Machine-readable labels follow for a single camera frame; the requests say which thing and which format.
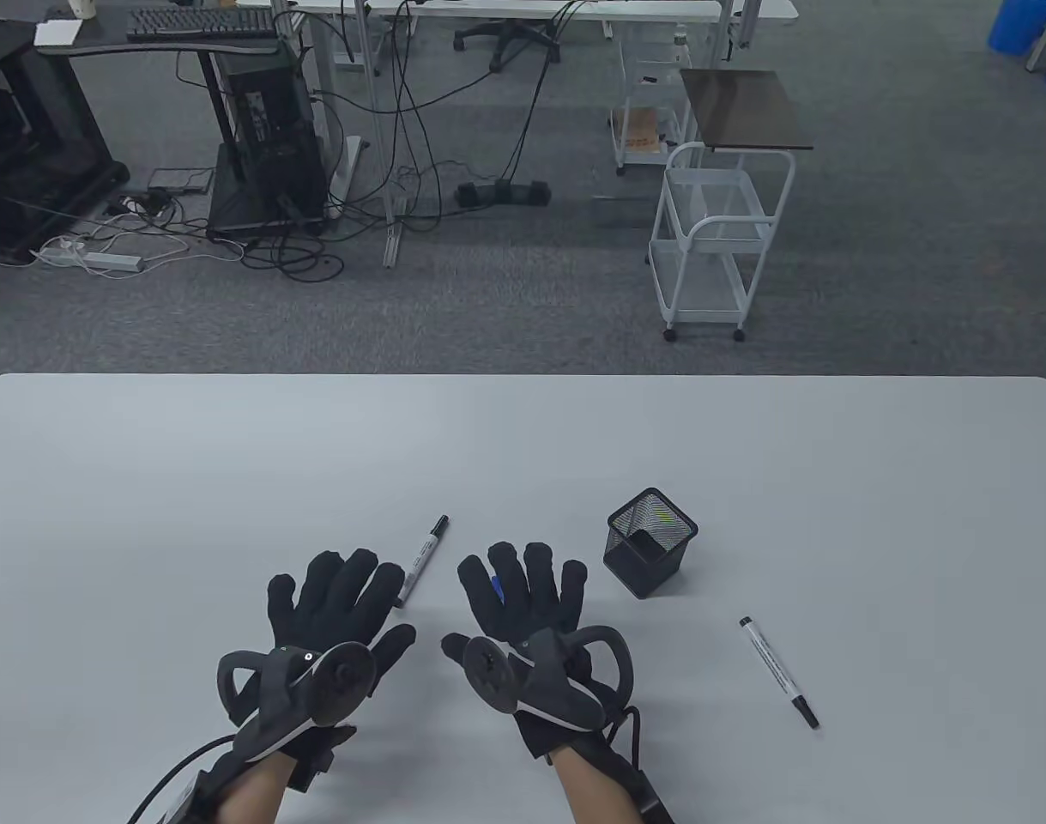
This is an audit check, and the black computer tower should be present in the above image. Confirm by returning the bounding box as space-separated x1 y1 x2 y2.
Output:
216 53 328 220

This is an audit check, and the black office chair base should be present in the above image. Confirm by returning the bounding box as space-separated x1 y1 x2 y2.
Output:
452 17 563 74

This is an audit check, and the brown cardboard box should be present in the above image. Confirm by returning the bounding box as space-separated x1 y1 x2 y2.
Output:
613 105 671 160

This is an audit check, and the person's right forearm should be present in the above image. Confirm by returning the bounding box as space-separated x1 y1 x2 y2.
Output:
554 745 637 824

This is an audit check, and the black right glove cable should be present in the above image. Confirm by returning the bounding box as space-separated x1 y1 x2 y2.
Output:
610 704 645 778

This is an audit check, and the brown top side table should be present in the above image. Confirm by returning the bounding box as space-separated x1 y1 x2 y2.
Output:
679 69 815 153

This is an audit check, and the person's right hand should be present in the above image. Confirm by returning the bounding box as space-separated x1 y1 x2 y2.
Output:
441 541 628 761

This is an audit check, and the person's left hand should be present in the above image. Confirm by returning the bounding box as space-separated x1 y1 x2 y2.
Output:
267 548 417 773

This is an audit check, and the black mesh pen holder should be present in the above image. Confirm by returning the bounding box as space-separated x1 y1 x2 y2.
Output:
602 488 700 600

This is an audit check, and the grey left tracking controller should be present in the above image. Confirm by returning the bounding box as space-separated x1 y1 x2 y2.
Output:
216 639 378 769

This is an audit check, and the black left glove cable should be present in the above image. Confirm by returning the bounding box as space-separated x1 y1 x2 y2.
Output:
126 734 236 824

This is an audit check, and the grey flat box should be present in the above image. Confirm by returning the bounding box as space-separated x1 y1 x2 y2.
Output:
148 167 216 194

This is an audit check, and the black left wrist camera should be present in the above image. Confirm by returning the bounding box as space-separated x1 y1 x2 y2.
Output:
285 725 357 792

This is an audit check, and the black glove cable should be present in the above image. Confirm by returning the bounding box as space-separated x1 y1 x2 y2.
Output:
610 704 645 778
126 734 236 824

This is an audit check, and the black keyboard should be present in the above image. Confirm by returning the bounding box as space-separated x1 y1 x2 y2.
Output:
126 7 279 42

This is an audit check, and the bundle of black cables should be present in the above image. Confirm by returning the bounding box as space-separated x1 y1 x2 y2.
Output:
175 0 594 284

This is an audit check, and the white power strip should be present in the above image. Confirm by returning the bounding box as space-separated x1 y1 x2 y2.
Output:
32 245 143 274

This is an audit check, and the person's left forearm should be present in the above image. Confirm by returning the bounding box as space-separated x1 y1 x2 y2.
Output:
216 755 297 824

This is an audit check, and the white rolling cart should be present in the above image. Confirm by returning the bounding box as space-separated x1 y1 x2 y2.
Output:
649 142 796 342

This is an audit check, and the short white desk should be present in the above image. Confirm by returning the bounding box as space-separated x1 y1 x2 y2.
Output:
729 0 800 48

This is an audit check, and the black computer desk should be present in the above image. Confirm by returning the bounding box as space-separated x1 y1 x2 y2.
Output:
33 4 328 241

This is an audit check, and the small white shelf cart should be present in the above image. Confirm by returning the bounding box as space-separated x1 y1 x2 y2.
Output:
610 39 704 177

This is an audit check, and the black cap white marker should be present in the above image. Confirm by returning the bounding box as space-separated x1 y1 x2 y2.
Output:
739 615 821 731
391 515 450 610

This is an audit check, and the black power strip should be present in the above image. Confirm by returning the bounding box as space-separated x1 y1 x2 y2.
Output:
454 179 552 209

